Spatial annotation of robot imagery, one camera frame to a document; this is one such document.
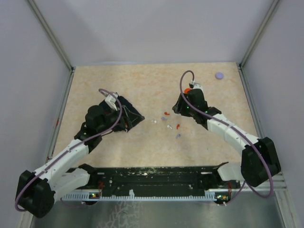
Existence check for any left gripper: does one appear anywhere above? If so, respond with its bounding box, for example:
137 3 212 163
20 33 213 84
97 103 144 133

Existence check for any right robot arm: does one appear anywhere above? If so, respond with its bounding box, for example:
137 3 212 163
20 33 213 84
172 89 281 188

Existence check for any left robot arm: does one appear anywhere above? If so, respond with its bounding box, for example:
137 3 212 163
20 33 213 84
15 95 145 218

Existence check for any purple charging case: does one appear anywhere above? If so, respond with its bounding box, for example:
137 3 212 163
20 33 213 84
215 72 224 80

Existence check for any dark navy cloth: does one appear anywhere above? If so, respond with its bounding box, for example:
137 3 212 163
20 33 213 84
99 95 145 132

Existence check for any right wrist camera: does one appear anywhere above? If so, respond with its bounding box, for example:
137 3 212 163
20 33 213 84
189 81 203 91

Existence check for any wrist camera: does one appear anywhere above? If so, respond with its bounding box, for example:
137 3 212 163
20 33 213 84
189 81 203 91
104 93 118 111

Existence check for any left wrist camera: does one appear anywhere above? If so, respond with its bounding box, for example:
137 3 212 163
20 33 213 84
104 93 118 111

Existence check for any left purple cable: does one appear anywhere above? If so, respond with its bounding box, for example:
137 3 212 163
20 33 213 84
14 88 124 212

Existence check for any purple cable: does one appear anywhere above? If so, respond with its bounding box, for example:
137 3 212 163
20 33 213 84
14 88 124 212
179 70 275 206

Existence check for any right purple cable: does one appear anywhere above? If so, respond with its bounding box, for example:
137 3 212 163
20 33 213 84
179 70 275 206

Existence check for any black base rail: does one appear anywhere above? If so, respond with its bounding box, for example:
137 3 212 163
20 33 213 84
76 164 240 200

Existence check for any right aluminium frame post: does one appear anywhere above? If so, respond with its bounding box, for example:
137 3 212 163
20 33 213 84
237 0 282 69

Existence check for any aluminium frame post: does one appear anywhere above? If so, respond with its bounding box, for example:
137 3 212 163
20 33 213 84
237 0 282 69
25 0 76 72

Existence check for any left aluminium frame post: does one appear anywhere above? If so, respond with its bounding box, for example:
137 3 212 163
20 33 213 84
25 0 76 72

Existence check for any white cable duct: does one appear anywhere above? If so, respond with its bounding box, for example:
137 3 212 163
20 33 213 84
62 190 217 201

